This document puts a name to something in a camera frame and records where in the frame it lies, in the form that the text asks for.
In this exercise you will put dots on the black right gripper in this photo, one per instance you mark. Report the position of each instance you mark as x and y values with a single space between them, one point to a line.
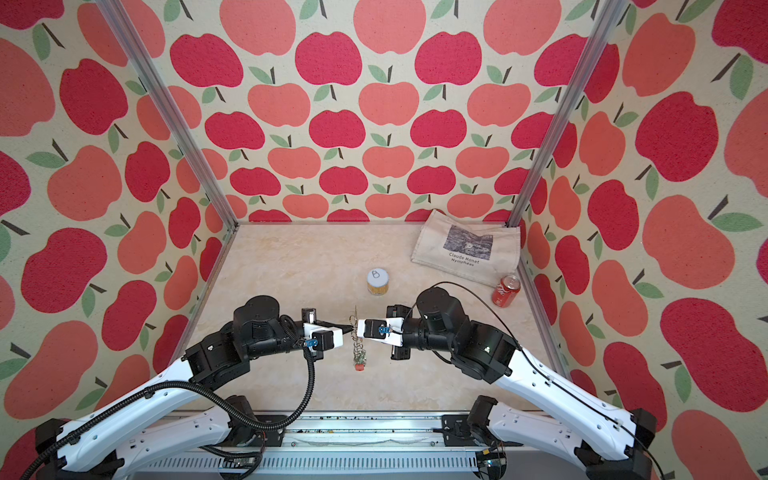
401 310

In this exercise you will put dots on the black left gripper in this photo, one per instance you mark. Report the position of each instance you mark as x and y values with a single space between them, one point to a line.
310 315

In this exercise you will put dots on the metal car-shaped key holder plate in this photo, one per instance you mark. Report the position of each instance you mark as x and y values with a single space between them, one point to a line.
359 352

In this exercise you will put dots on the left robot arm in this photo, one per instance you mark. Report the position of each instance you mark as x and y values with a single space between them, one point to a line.
180 408

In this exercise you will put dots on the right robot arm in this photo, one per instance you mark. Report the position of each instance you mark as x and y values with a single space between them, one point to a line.
603 440

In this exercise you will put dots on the small round tin can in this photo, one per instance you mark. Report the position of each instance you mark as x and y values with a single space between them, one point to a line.
378 281

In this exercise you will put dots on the red soda can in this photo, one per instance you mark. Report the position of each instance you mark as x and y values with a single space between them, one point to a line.
506 291

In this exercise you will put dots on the beige canvas tote bag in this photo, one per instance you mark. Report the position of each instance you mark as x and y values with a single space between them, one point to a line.
481 253

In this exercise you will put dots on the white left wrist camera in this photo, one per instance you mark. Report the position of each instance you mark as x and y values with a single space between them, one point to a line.
321 338

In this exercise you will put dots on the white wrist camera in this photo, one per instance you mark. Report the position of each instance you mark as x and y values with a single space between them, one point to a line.
321 338
387 331

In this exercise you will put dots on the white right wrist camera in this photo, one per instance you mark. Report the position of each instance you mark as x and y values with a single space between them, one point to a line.
387 331

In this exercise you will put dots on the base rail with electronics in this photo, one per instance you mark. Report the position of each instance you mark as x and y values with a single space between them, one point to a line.
341 444

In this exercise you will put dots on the aluminium corner post right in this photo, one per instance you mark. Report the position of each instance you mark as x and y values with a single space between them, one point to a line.
602 31

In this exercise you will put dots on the aluminium corner post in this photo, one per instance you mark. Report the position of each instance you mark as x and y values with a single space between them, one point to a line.
602 31
130 40

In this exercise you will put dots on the aluminium corner post left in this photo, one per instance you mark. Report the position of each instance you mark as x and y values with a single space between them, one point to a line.
130 40

